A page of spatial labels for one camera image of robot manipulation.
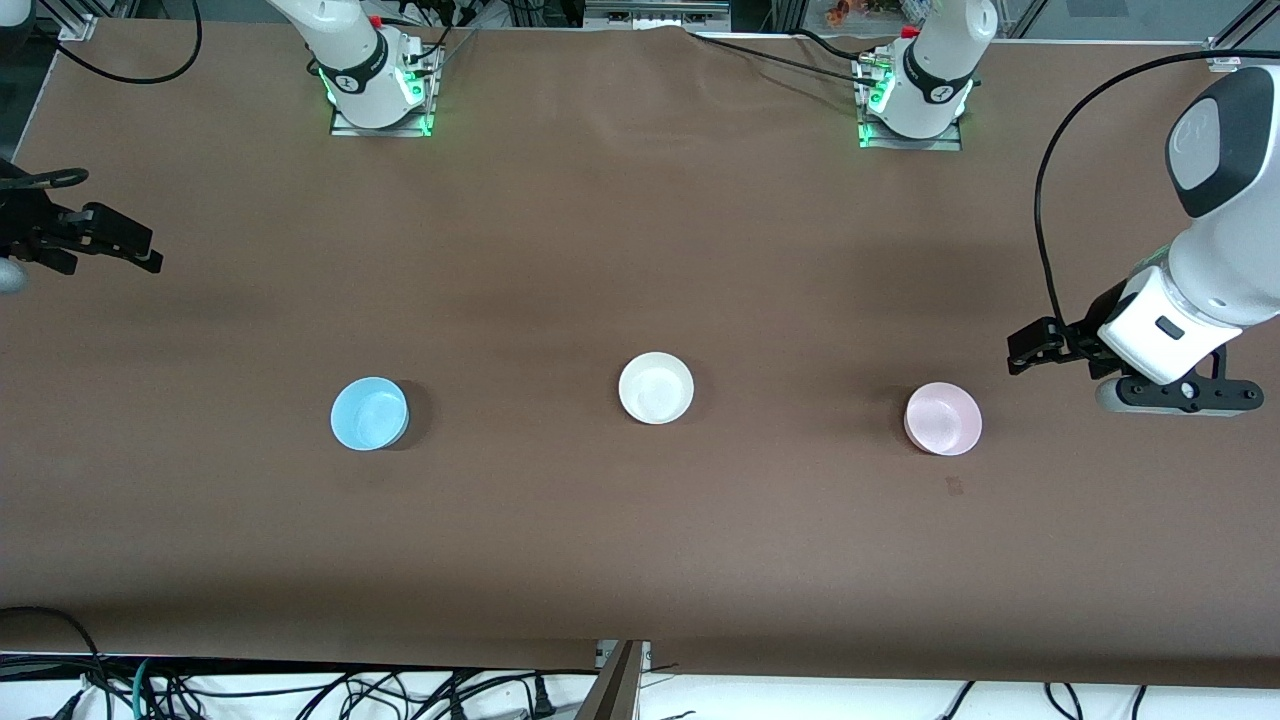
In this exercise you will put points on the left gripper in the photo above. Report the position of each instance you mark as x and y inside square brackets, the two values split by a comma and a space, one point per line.
[1084, 333]

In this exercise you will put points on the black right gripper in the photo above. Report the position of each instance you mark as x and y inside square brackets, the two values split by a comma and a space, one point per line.
[30, 225]

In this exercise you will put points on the pink bowl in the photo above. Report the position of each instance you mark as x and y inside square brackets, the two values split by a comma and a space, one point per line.
[942, 418]

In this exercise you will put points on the blue bowl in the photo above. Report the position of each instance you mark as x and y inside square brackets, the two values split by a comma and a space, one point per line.
[368, 415]

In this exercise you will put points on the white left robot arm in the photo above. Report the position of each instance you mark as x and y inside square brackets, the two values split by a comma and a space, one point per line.
[1230, 250]

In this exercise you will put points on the white bowl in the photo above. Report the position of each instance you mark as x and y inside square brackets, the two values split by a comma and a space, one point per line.
[655, 388]

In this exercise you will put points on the brown table cover sheet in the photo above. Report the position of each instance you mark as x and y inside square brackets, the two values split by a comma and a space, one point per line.
[700, 250]

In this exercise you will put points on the orange object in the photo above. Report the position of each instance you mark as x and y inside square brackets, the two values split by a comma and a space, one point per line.
[845, 10]

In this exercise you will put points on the grey network device box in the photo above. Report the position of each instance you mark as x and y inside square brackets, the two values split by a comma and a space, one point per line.
[650, 15]

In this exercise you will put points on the black power plug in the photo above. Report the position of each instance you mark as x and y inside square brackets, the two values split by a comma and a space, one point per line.
[542, 698]

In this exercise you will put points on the aluminium frame profile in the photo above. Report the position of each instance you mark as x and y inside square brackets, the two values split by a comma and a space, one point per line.
[1225, 52]
[78, 25]

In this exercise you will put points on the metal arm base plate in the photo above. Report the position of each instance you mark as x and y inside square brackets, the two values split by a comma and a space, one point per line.
[945, 143]
[345, 128]

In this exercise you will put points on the aluminium frame post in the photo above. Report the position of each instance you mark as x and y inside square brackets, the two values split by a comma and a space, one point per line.
[620, 690]

